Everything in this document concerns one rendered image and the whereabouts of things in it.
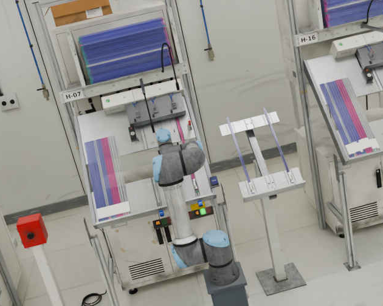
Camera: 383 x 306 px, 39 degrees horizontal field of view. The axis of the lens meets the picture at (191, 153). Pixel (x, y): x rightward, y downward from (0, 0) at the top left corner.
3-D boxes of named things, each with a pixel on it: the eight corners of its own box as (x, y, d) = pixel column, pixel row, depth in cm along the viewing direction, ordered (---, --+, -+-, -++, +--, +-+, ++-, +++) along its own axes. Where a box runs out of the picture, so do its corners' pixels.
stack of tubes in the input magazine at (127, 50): (174, 64, 318) (164, 18, 308) (90, 84, 315) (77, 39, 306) (172, 60, 330) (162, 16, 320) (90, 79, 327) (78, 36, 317)
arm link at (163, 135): (157, 143, 276) (154, 128, 278) (158, 149, 286) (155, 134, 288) (172, 140, 276) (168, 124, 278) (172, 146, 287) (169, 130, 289)
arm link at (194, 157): (206, 146, 235) (199, 135, 283) (181, 152, 235) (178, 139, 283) (212, 171, 237) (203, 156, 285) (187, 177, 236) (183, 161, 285)
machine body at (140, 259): (228, 271, 355) (210, 187, 333) (124, 299, 351) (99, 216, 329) (211, 226, 415) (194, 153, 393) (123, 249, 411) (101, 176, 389)
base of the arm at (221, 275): (242, 281, 249) (238, 263, 246) (210, 288, 249) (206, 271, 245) (236, 263, 263) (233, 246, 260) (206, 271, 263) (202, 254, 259)
